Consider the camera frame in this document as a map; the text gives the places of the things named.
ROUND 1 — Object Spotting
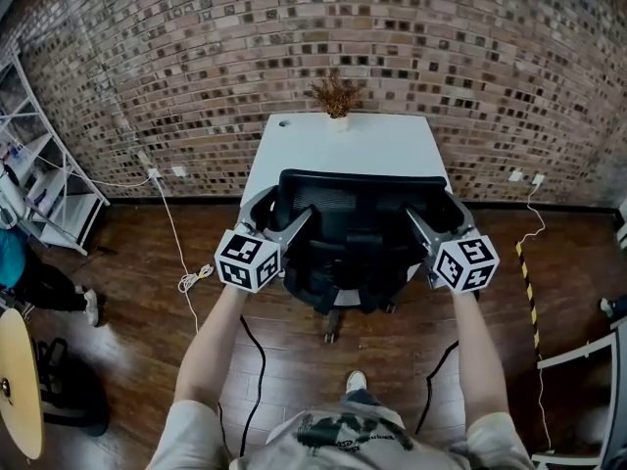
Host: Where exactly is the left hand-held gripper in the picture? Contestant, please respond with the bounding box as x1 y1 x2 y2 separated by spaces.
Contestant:
214 186 315 295

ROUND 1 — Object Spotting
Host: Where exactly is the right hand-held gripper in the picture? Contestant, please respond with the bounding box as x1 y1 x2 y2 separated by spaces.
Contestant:
403 190 502 295

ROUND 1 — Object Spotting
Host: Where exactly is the black mesh office chair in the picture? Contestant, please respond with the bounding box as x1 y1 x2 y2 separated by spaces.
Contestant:
266 167 458 345

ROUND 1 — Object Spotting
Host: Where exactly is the person's right forearm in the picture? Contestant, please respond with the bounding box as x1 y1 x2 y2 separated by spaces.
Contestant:
450 289 511 431

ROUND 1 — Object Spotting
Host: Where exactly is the person's left forearm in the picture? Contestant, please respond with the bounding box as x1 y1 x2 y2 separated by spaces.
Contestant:
173 284 250 411

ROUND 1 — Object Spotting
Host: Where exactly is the white table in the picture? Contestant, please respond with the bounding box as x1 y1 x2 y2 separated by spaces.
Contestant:
239 112 449 217

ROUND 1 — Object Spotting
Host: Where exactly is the yellow black striped tape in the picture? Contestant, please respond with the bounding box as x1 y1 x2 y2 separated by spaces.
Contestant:
514 241 542 353

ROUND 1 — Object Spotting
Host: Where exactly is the dried plant in white pot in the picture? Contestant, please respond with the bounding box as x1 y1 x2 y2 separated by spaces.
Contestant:
310 68 364 133

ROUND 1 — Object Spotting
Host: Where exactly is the person's white shoe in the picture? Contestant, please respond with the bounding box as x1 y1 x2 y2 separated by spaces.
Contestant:
345 370 368 396

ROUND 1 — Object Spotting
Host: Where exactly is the person's grey trouser leg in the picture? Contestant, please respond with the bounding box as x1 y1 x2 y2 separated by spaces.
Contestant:
339 388 384 409

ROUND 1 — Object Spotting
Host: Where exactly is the white metal shelf rack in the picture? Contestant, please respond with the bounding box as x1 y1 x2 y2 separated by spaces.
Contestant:
0 49 112 258

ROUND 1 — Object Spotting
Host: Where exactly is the person's printed beige shirt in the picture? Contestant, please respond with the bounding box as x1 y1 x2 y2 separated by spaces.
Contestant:
145 398 536 470

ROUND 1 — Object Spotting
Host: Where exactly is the black bag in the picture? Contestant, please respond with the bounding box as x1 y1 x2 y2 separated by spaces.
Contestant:
34 337 111 438

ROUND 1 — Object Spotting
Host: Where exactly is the round wooden disc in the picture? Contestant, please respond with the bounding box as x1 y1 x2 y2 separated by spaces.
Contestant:
0 307 46 461

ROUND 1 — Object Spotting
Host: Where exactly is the long white power cable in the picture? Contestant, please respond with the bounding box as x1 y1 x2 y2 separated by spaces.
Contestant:
28 149 217 335

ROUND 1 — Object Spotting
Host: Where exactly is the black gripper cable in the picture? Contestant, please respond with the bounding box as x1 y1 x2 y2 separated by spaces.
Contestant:
414 339 460 436
217 313 267 459

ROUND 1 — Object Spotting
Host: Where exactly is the thin white power cable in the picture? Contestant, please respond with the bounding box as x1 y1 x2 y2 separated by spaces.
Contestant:
517 178 554 453

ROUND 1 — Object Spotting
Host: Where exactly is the white metal frame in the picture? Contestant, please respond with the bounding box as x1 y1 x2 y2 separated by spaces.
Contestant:
530 316 627 470

